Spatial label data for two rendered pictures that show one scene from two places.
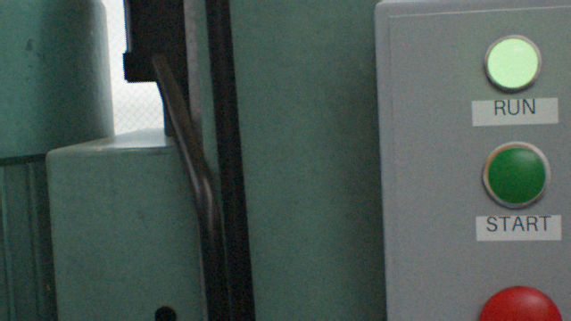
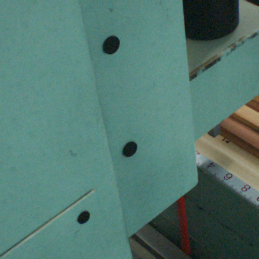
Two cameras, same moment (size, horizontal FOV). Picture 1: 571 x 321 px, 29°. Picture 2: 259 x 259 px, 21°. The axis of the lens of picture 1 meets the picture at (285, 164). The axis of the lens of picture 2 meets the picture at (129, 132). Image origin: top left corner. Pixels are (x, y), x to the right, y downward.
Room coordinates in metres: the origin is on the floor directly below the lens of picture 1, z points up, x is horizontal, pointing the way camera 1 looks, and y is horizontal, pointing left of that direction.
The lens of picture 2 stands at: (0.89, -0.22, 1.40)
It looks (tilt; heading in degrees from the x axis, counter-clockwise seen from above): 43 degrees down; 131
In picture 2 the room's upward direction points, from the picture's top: 10 degrees counter-clockwise
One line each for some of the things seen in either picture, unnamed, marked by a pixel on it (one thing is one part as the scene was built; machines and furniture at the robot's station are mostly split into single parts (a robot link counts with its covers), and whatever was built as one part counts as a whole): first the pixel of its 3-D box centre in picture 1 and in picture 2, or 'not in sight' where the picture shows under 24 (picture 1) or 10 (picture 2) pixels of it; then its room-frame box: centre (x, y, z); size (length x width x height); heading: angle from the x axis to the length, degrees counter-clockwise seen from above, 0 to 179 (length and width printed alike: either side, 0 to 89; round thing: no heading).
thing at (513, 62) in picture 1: (512, 62); not in sight; (0.39, -0.08, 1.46); 0.02 x 0.01 x 0.02; 76
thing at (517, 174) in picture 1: (516, 175); not in sight; (0.39, -0.08, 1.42); 0.02 x 0.01 x 0.02; 76
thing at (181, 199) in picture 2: not in sight; (187, 202); (0.63, 0.15, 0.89); 0.02 x 0.01 x 0.14; 76
